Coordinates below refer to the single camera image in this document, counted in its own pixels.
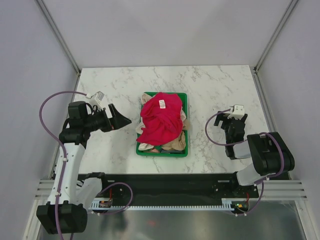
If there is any left aluminium frame post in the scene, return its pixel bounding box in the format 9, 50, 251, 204
34, 0, 81, 76

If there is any aluminium front rail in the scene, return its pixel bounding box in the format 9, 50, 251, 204
35, 180, 307, 201

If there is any right aluminium frame post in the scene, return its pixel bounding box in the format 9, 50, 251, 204
250, 0, 300, 74

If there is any red t shirt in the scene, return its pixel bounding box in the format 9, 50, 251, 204
136, 92, 183, 146

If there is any aluminium frame post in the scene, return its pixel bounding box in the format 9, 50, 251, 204
250, 0, 300, 74
34, 0, 81, 76

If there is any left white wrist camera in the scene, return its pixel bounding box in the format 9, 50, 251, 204
85, 91, 105, 110

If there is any cream white t shirt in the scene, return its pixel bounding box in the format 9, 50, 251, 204
135, 92, 190, 154

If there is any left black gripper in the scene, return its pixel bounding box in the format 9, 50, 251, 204
83, 104, 131, 133

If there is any green plastic bin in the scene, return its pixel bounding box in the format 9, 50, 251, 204
135, 92, 190, 158

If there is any white slotted cable duct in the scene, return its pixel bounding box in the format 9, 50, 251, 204
89, 198, 249, 211

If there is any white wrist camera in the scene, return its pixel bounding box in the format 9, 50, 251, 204
85, 91, 105, 110
228, 104, 245, 120

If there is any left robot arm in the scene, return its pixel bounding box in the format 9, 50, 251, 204
36, 101, 131, 236

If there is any beige tan t shirt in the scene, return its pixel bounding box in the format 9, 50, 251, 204
161, 131, 187, 151

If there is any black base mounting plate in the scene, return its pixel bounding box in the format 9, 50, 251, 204
78, 172, 259, 206

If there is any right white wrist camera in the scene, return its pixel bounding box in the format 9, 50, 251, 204
228, 104, 245, 120

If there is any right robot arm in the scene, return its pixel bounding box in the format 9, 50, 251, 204
213, 111, 295, 197

